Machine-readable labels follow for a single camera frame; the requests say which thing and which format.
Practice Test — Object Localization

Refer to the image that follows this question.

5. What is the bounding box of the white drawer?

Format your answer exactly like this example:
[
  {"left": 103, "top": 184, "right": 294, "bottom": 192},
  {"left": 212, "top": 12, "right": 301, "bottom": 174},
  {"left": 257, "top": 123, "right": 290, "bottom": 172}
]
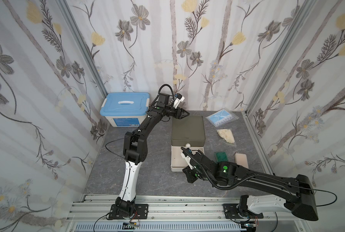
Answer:
[{"left": 171, "top": 146, "right": 188, "bottom": 172}]

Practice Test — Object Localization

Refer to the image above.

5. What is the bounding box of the olive green drawer cabinet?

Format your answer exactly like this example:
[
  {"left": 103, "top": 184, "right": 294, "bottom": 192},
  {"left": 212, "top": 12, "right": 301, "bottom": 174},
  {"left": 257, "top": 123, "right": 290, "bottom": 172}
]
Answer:
[{"left": 171, "top": 116, "right": 206, "bottom": 147}]

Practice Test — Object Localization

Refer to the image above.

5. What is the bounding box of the green scouring sponge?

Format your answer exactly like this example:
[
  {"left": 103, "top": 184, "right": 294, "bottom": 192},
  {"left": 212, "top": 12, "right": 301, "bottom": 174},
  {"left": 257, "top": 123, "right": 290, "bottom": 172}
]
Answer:
[{"left": 215, "top": 152, "right": 228, "bottom": 162}]

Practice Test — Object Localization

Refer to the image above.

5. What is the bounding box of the beige pink sponge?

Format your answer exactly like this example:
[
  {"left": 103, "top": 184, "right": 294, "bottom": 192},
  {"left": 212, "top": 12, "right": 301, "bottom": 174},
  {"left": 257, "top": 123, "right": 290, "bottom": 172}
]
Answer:
[{"left": 234, "top": 153, "right": 249, "bottom": 169}]

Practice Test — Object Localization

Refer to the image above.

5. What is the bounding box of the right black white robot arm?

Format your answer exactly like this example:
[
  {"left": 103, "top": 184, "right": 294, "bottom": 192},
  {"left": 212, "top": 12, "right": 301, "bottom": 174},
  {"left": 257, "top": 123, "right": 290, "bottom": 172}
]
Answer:
[{"left": 181, "top": 148, "right": 319, "bottom": 221}]

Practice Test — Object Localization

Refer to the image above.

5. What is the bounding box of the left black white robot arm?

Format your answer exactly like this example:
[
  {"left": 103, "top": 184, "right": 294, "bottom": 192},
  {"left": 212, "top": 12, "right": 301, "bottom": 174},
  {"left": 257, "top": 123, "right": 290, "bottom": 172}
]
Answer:
[{"left": 115, "top": 93, "right": 190, "bottom": 218}]

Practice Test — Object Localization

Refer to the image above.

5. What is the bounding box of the bag of blue face masks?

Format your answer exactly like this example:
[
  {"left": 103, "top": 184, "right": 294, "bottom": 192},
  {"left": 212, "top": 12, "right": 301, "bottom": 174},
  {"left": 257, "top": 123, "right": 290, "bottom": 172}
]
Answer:
[{"left": 206, "top": 109, "right": 239, "bottom": 128}]

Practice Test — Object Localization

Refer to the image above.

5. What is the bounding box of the blue lidded storage box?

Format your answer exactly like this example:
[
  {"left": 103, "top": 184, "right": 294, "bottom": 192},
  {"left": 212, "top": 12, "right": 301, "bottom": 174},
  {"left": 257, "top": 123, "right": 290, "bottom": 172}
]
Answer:
[{"left": 100, "top": 92, "right": 150, "bottom": 127}]

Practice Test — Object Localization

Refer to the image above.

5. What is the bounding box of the bag of cream latex gloves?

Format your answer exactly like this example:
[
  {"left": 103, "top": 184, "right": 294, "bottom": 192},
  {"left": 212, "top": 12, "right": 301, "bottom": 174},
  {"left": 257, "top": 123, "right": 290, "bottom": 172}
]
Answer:
[{"left": 217, "top": 129, "right": 236, "bottom": 147}]

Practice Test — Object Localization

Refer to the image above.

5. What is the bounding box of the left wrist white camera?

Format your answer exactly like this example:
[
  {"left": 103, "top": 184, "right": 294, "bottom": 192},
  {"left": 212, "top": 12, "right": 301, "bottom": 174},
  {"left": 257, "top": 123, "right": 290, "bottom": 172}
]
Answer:
[{"left": 173, "top": 93, "right": 185, "bottom": 109}]

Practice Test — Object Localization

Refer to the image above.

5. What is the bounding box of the wrist white camera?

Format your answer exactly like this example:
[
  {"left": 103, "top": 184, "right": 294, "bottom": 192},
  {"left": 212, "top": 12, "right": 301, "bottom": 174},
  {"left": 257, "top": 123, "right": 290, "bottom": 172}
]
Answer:
[
  {"left": 180, "top": 148, "right": 194, "bottom": 170},
  {"left": 173, "top": 93, "right": 185, "bottom": 109}
]

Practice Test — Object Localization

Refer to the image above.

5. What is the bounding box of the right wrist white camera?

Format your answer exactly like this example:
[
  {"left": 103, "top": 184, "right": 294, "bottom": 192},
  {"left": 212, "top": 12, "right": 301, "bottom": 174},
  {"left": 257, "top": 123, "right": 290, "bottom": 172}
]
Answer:
[{"left": 180, "top": 148, "right": 194, "bottom": 170}]

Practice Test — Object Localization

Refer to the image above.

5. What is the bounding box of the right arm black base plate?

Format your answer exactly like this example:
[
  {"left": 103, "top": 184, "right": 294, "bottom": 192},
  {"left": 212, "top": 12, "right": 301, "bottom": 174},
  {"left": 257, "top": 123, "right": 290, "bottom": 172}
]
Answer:
[{"left": 222, "top": 204, "right": 264, "bottom": 220}]

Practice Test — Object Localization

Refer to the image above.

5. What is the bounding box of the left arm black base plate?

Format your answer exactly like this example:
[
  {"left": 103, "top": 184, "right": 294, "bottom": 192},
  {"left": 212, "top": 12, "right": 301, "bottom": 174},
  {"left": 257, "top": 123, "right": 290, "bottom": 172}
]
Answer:
[{"left": 106, "top": 204, "right": 149, "bottom": 220}]

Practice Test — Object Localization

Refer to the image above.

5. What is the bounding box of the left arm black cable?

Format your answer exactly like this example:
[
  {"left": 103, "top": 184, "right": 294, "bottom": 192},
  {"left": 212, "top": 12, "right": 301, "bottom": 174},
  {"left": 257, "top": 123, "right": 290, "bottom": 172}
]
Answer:
[{"left": 105, "top": 137, "right": 132, "bottom": 163}]

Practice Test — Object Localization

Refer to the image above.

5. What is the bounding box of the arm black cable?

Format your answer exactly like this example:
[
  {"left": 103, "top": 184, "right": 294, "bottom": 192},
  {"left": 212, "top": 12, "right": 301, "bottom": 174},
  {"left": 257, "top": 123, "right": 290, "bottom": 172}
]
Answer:
[
  {"left": 105, "top": 137, "right": 132, "bottom": 163},
  {"left": 311, "top": 188, "right": 338, "bottom": 208}
]

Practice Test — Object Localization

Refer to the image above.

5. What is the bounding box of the white slotted cable duct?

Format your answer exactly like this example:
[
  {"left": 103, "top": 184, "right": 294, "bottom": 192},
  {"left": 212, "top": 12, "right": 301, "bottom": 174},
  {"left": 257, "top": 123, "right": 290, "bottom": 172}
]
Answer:
[{"left": 72, "top": 221, "right": 246, "bottom": 232}]

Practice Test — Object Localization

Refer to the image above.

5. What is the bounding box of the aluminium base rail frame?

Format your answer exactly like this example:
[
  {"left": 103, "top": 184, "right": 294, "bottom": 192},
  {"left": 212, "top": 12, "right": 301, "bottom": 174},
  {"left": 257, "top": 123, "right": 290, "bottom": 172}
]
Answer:
[{"left": 63, "top": 194, "right": 310, "bottom": 232}]

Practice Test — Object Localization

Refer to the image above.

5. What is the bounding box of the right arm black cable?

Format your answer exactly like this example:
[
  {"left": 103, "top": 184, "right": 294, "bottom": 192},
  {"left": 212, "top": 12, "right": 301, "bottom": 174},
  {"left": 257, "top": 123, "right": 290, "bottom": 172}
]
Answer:
[{"left": 311, "top": 188, "right": 338, "bottom": 208}]

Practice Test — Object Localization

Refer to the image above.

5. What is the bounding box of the aluminium corner frame post left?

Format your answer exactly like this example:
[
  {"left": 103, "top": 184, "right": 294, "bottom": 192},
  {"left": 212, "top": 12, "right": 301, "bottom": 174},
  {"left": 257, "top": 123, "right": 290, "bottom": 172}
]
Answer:
[{"left": 56, "top": 0, "right": 108, "bottom": 98}]

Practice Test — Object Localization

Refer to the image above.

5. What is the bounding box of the aluminium corner frame post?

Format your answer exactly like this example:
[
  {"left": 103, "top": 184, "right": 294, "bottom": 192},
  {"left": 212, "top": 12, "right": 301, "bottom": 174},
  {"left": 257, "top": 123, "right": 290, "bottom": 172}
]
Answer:
[
  {"left": 244, "top": 0, "right": 317, "bottom": 116},
  {"left": 56, "top": 0, "right": 108, "bottom": 98}
]

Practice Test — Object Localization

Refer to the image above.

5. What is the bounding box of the aluminium corner frame post right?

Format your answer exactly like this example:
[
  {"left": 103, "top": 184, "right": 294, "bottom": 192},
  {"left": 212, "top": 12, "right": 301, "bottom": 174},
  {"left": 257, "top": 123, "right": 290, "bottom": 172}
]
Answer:
[{"left": 244, "top": 0, "right": 317, "bottom": 116}]

